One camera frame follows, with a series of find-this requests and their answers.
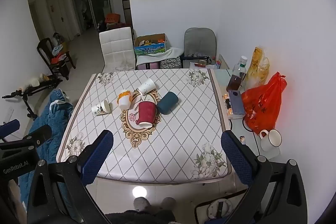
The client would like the pile of clothes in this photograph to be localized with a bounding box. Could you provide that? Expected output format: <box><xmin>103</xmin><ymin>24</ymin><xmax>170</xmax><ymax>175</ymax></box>
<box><xmin>51</xmin><ymin>43</ymin><xmax>69</xmax><ymax>65</ymax></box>

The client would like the floral diamond-pattern tablecloth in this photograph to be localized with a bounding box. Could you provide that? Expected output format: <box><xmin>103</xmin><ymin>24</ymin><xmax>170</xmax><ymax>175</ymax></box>
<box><xmin>56</xmin><ymin>68</ymin><xmax>234</xmax><ymax>185</ymax></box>

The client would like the teal cup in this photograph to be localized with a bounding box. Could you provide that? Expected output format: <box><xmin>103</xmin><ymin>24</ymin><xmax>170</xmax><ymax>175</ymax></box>
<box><xmin>157</xmin><ymin>91</ymin><xmax>179</xmax><ymax>115</ymax></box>

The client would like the grey slipper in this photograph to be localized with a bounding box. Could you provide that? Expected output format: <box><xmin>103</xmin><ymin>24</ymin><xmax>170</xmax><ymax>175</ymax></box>
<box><xmin>133</xmin><ymin>197</ymin><xmax>151</xmax><ymax>212</ymax></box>
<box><xmin>161</xmin><ymin>197</ymin><xmax>176</xmax><ymax>211</ymax></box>

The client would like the grey flat box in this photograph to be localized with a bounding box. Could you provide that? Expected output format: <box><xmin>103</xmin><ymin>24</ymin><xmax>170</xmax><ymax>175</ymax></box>
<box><xmin>228</xmin><ymin>90</ymin><xmax>245</xmax><ymax>115</ymax></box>

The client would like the plain white paper cup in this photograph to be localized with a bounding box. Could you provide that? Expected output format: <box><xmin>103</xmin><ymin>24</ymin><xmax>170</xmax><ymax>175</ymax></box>
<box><xmin>138</xmin><ymin>78</ymin><xmax>156</xmax><ymax>96</ymax></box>

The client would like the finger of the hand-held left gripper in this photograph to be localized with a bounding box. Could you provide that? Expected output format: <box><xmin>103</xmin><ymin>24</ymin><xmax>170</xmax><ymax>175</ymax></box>
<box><xmin>0</xmin><ymin>119</ymin><xmax>21</xmax><ymax>138</ymax></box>
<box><xmin>0</xmin><ymin>124</ymin><xmax>52</xmax><ymax>150</ymax></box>

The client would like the white padded chair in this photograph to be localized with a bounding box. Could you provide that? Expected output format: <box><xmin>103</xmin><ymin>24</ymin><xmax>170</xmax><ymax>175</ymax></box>
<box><xmin>99</xmin><ymin>27</ymin><xmax>137</xmax><ymax>73</ymax></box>

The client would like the dark wooden chair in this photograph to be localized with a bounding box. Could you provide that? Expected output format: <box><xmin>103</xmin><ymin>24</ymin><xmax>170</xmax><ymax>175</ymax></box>
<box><xmin>37</xmin><ymin>37</ymin><xmax>76</xmax><ymax>80</ymax></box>

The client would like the grey cushioned chair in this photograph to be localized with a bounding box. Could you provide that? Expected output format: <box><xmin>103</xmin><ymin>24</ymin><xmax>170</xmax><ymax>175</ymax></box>
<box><xmin>182</xmin><ymin>27</ymin><xmax>217</xmax><ymax>69</ymax></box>

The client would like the yellow plastic bag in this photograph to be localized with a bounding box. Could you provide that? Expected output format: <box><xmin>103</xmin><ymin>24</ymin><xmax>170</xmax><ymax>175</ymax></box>
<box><xmin>245</xmin><ymin>47</ymin><xmax>270</xmax><ymax>87</ymax></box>

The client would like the white patterned paper cup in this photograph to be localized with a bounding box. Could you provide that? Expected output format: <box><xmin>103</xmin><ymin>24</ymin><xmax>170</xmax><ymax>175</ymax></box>
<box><xmin>91</xmin><ymin>100</ymin><xmax>111</xmax><ymax>116</ymax></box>

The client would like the orange plastic bag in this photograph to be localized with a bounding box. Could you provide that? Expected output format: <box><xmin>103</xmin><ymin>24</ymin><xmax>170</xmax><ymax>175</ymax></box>
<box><xmin>241</xmin><ymin>72</ymin><xmax>287</xmax><ymax>135</ymax></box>

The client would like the white enamel mug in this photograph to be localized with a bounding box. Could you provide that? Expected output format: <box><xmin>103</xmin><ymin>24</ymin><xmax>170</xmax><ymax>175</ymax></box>
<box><xmin>259</xmin><ymin>129</ymin><xmax>282</xmax><ymax>152</ymax></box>

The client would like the clear bottle with brown liquid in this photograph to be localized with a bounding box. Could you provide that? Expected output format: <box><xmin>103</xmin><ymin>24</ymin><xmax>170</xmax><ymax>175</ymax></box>
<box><xmin>226</xmin><ymin>56</ymin><xmax>248</xmax><ymax>91</ymax></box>

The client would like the pink box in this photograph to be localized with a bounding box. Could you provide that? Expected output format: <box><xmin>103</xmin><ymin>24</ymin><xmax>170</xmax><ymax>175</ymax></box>
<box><xmin>138</xmin><ymin>63</ymin><xmax>160</xmax><ymax>70</ymax></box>

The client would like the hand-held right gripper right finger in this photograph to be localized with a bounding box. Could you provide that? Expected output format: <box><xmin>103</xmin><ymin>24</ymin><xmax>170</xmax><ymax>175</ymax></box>
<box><xmin>220</xmin><ymin>130</ymin><xmax>308</xmax><ymax>224</ymax></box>

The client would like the white cloth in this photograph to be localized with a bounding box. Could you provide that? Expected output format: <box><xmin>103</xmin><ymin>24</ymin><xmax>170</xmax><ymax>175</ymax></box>
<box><xmin>136</xmin><ymin>47</ymin><xmax>184</xmax><ymax>65</ymax></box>

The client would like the black and white patterned bag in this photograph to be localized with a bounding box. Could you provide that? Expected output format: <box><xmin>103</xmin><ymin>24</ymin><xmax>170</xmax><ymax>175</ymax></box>
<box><xmin>160</xmin><ymin>57</ymin><xmax>182</xmax><ymax>69</ymax></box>

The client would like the black exercise machine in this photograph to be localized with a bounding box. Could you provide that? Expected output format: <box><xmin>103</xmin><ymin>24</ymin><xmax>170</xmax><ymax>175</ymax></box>
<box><xmin>2</xmin><ymin>74</ymin><xmax>63</xmax><ymax>120</ymax></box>

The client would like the red ribbed cup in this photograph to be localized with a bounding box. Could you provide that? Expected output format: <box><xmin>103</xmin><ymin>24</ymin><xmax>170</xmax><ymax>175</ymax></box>
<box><xmin>138</xmin><ymin>101</ymin><xmax>157</xmax><ymax>128</ymax></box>

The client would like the orange and white cup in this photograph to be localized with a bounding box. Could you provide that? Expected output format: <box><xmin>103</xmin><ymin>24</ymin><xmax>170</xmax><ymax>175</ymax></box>
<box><xmin>117</xmin><ymin>90</ymin><xmax>132</xmax><ymax>109</ymax></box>

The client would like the printed cardboard box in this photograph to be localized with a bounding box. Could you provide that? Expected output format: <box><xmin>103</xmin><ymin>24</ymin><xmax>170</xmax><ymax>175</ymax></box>
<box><xmin>134</xmin><ymin>33</ymin><xmax>168</xmax><ymax>57</ymax></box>

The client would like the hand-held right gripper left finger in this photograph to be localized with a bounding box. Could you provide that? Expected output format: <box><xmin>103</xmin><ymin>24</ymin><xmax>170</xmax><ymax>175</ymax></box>
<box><xmin>26</xmin><ymin>130</ymin><xmax>114</xmax><ymax>224</ymax></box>

